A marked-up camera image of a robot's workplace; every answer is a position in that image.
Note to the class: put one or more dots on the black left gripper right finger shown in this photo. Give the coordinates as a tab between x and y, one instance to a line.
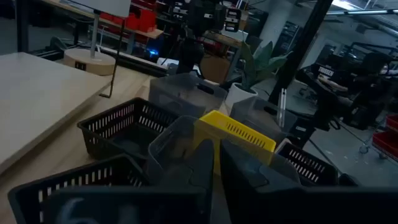
245	174

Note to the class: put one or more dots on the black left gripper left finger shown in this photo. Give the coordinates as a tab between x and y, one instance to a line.
199	171

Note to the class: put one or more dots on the black slotted plastic basket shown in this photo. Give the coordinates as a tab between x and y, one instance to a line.
124	141
31	193
306	166

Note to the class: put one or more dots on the light wooden shelf board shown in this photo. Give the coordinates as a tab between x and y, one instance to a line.
40	93

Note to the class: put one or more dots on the translucent grey plastic bin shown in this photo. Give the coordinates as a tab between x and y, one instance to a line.
174	143
258	118
183	93

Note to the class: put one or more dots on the yellow slotted plastic basket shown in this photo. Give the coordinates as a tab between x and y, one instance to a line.
239	130

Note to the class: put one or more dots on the brown cardboard box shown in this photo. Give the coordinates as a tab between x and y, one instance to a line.
214	68

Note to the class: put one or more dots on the green plant in white pot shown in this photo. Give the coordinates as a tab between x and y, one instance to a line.
255	67

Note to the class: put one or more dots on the red storage bins on cart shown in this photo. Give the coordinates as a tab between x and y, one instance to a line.
387	140

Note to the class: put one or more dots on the wooden workbench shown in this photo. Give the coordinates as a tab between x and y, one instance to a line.
146	32

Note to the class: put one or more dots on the white shade wooden base lamp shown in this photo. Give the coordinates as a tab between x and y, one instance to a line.
90	63

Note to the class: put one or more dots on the red storage bins on workbench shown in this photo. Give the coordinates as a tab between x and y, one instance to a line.
140	20

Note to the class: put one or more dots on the black aluminium table frame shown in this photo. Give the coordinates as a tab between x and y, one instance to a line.
298	49

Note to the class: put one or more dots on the black metal shelf bracket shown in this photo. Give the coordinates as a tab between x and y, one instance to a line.
116	62

